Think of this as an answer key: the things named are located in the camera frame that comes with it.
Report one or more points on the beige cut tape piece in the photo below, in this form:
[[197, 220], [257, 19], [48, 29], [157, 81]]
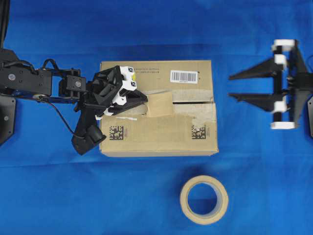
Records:
[[160, 104]]

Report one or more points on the brown cardboard box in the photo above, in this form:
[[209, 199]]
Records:
[[190, 131]]

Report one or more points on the beige masking tape roll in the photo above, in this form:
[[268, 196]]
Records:
[[221, 205]]

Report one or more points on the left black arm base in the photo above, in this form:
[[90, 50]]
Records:
[[7, 117]]

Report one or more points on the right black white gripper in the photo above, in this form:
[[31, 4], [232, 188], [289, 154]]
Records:
[[299, 84]]

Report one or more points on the white barcode label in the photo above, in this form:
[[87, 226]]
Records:
[[179, 76]]

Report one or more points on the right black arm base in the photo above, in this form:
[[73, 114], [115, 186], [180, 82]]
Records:
[[310, 115]]

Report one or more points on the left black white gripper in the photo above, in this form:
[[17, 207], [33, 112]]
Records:
[[114, 87]]

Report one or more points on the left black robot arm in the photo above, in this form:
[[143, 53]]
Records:
[[49, 84]]

